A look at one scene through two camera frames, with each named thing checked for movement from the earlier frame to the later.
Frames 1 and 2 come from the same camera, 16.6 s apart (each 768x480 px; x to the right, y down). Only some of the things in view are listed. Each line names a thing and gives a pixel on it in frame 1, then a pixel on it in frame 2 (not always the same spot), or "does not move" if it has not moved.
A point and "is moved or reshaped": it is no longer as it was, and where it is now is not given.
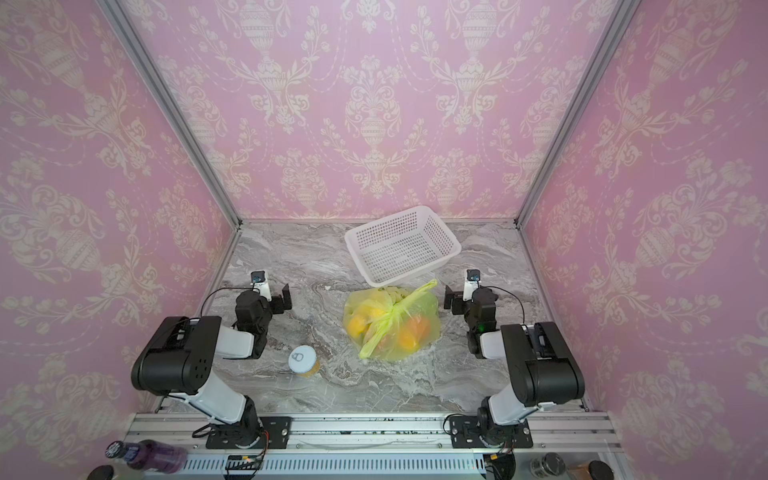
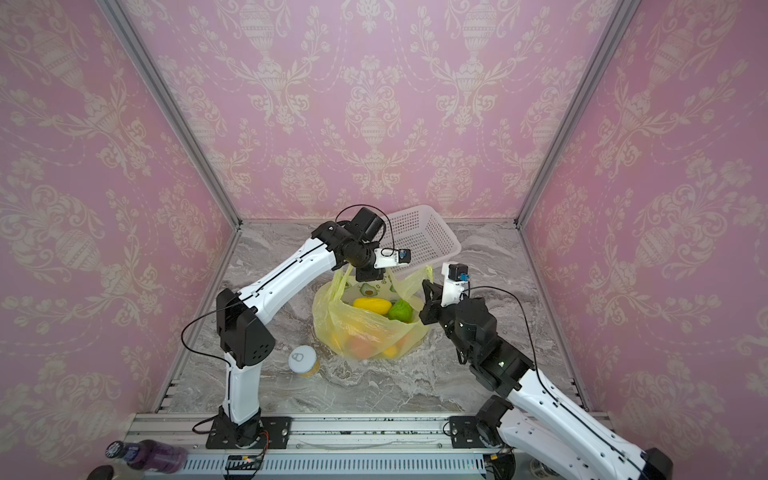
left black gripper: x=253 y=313 -> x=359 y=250
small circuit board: x=242 y=462 does not move
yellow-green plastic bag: x=392 y=324 is moved or reshaped
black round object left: x=103 y=472 does not move
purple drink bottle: x=149 y=455 does not move
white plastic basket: x=402 y=248 does not move
